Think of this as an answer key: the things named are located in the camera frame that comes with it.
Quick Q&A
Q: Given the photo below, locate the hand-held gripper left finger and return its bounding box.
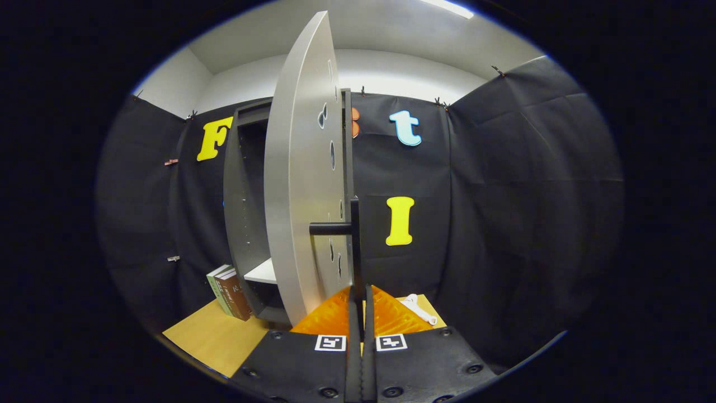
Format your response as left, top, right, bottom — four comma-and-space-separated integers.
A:
229, 285, 361, 403

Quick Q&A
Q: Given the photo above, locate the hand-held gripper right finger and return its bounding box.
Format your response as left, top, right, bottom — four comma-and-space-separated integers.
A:
364, 284, 498, 403

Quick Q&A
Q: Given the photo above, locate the beige cabinet door black handle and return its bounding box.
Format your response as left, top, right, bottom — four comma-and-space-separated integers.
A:
263, 10, 361, 326

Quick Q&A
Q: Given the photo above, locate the white plastic object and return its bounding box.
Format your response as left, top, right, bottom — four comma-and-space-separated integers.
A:
402, 294, 438, 325

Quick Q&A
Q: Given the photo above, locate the white cabinet shelf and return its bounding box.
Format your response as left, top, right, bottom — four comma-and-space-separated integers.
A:
244, 259, 277, 284

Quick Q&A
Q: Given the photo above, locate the brown book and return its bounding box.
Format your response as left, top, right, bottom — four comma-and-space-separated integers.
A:
215, 270, 253, 321

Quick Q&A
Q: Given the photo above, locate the dark grey cabinet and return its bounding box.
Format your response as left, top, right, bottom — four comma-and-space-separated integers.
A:
223, 90, 356, 325

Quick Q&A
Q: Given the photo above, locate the black backdrop cloth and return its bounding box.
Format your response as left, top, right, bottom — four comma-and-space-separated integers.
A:
95, 55, 624, 370

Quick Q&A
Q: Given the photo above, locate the long ceiling light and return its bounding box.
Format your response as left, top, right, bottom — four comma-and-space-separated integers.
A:
420, 0, 474, 19

